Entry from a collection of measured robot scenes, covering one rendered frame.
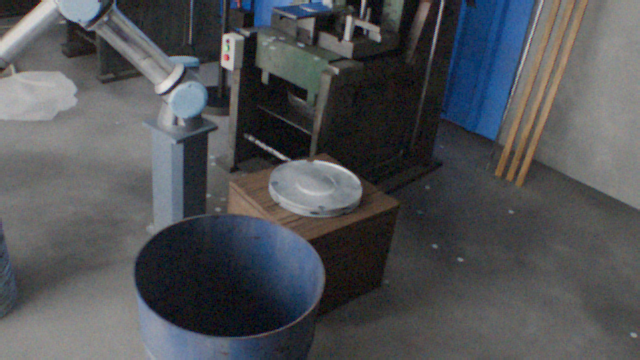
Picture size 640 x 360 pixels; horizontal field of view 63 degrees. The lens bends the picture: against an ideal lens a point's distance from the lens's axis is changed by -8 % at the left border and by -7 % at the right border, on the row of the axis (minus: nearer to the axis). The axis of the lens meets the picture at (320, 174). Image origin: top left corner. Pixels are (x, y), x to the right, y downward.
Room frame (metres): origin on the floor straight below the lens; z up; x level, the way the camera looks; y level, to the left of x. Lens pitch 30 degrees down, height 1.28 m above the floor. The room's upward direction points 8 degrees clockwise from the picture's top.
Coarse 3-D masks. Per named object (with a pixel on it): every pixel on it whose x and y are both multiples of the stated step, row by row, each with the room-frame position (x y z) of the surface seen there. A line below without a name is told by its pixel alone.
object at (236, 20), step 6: (234, 12) 2.25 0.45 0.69; (240, 12) 2.23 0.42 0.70; (246, 12) 2.23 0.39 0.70; (252, 12) 2.25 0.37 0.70; (228, 18) 2.27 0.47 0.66; (234, 18) 2.25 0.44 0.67; (240, 18) 2.22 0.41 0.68; (246, 18) 2.22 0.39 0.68; (252, 18) 2.25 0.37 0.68; (234, 24) 2.24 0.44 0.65; (240, 24) 2.22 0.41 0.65; (246, 24) 2.23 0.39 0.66; (252, 24) 2.25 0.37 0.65
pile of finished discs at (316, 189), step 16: (304, 160) 1.65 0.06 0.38; (272, 176) 1.52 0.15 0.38; (288, 176) 1.54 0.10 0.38; (304, 176) 1.54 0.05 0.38; (320, 176) 1.56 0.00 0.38; (336, 176) 1.58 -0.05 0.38; (352, 176) 1.60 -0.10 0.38; (272, 192) 1.45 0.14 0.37; (288, 192) 1.44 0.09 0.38; (304, 192) 1.46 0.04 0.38; (320, 192) 1.46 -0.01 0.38; (336, 192) 1.48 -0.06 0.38; (352, 192) 1.50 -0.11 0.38; (288, 208) 1.39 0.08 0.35; (304, 208) 1.37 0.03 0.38; (320, 208) 1.39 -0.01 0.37; (336, 208) 1.39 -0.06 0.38; (352, 208) 1.44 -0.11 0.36
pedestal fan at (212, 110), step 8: (224, 0) 2.88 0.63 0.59; (224, 8) 2.88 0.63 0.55; (224, 16) 2.88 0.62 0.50; (224, 24) 2.88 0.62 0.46; (224, 32) 2.88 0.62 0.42; (224, 72) 2.89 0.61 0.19; (224, 80) 2.89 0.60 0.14; (208, 88) 2.99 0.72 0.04; (216, 88) 3.01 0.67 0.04; (224, 88) 2.89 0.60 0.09; (208, 96) 2.87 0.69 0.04; (216, 96) 2.89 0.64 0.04; (224, 96) 2.90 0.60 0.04; (208, 104) 2.76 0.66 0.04; (216, 104) 2.78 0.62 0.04; (224, 104) 2.79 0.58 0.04; (208, 112) 2.71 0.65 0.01; (216, 112) 2.72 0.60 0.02; (224, 112) 2.73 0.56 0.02
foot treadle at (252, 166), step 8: (296, 152) 2.15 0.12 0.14; (304, 152) 2.17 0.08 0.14; (248, 160) 1.99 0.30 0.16; (256, 160) 2.00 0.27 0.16; (264, 160) 2.01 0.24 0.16; (272, 160) 2.04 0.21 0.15; (280, 160) 2.05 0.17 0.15; (248, 168) 1.92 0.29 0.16; (256, 168) 1.93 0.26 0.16; (264, 168) 1.94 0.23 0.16
